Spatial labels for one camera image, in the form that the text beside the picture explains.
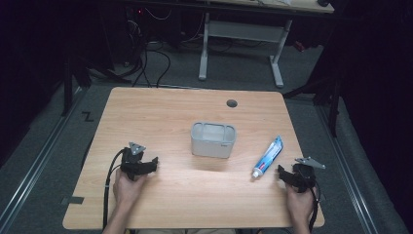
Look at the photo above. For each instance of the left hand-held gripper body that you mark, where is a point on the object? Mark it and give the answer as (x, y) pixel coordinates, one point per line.
(131, 161)

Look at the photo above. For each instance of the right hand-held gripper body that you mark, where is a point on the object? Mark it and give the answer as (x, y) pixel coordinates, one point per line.
(305, 177)

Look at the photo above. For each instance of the person's right hand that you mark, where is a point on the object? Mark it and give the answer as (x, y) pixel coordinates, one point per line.
(300, 203)

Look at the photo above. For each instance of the person's left hand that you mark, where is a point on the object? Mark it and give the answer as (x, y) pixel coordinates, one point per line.
(127, 190)

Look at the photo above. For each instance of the blue white toothpaste tube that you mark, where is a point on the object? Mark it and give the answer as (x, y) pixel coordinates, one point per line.
(269, 157)

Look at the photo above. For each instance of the grey plastic organizer box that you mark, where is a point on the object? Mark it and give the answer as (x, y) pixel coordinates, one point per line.
(212, 141)

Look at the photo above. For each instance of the black tape strip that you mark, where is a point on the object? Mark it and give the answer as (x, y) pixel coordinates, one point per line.
(75, 200)

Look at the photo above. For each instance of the black metal stand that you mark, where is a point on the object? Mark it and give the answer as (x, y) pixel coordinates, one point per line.
(67, 87)
(332, 104)

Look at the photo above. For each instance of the metal floor rail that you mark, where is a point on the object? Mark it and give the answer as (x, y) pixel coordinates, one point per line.
(349, 175)
(39, 152)

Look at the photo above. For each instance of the white desk frame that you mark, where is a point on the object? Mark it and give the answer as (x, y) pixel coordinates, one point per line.
(242, 32)

